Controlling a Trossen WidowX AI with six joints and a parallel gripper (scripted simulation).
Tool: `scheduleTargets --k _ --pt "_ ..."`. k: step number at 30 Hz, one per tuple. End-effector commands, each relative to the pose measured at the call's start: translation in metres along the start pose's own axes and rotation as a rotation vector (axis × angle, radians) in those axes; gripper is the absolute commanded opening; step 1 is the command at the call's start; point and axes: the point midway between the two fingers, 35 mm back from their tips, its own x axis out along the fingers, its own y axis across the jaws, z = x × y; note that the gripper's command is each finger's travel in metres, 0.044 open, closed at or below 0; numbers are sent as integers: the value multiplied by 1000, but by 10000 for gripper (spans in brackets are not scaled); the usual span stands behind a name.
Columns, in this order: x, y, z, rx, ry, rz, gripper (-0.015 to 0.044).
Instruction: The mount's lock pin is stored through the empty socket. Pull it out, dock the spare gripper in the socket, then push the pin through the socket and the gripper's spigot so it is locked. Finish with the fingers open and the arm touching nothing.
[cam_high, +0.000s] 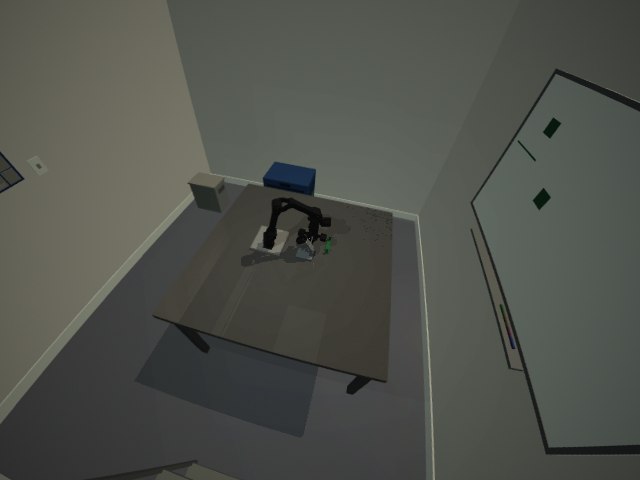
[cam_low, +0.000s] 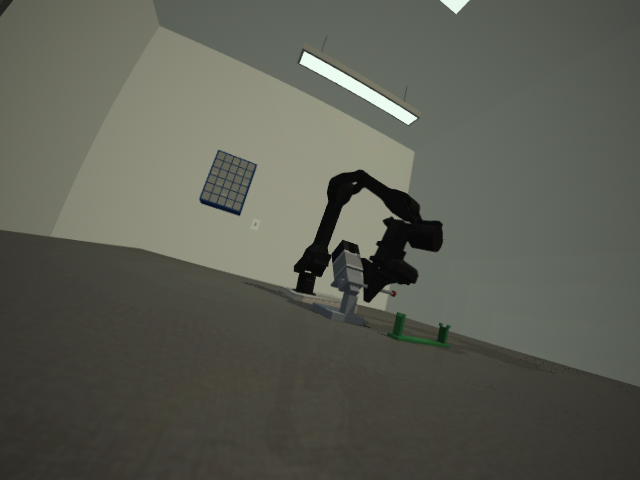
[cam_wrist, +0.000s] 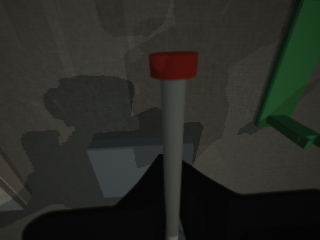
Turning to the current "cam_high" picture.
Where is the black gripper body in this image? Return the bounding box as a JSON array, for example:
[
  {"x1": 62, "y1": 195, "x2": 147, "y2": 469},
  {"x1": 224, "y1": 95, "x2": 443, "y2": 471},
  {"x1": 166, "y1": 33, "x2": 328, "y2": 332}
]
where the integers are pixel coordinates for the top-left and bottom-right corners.
[{"x1": 298, "y1": 226, "x2": 327, "y2": 242}]

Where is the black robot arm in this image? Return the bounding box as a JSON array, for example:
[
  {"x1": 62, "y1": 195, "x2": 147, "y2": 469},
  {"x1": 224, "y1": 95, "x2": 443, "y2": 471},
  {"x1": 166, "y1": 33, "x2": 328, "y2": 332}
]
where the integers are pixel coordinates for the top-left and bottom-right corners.
[{"x1": 262, "y1": 197, "x2": 331, "y2": 250}]

